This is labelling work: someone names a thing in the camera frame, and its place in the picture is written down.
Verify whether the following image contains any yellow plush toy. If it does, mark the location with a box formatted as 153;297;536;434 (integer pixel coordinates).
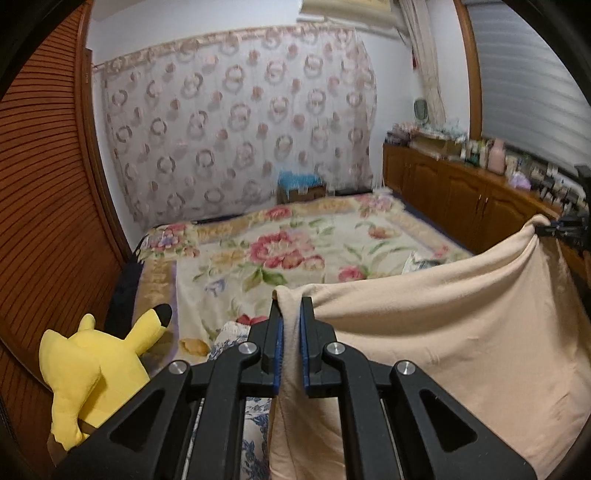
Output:
38;304;173;452

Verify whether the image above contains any brown storage box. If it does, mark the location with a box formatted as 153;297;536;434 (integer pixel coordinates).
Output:
277;184;328;204

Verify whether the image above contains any beige tied curtain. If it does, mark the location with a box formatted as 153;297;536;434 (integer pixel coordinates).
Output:
399;0;446;125

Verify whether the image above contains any cardboard box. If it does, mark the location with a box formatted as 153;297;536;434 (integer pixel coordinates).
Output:
411;134;465;160

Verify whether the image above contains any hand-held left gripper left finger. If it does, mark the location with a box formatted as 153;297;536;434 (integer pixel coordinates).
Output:
55;302;283;480

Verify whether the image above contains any wooden louvered wardrobe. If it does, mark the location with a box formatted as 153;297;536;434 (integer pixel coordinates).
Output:
0;0;134;444

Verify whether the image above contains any wooden sideboard cabinet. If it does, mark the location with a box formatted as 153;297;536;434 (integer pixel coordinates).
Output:
382;142;591;278

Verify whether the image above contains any cluster of small bottles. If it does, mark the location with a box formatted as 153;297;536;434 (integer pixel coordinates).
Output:
464;138;490;167

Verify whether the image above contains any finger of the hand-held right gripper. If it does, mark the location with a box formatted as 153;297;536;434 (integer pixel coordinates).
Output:
536;219;585;238

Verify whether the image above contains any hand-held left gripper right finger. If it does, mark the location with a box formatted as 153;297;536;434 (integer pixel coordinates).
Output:
299;296;539;480

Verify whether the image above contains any wall air conditioner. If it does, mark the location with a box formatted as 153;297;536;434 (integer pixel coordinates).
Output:
300;0;402;31

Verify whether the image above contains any wooden window frame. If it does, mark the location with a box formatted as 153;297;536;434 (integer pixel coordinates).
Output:
455;0;485;139

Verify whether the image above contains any floral blanket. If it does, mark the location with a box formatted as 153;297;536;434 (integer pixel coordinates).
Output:
136;194;472;365

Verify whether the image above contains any peach printed T-shirt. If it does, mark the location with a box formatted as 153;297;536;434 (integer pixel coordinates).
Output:
268;213;591;480

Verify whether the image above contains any pink thermos bottle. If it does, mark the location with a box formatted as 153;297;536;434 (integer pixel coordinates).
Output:
488;138;506;172

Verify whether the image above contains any circle patterned sheer curtain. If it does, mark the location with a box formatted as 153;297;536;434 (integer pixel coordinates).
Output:
92;25;377;227

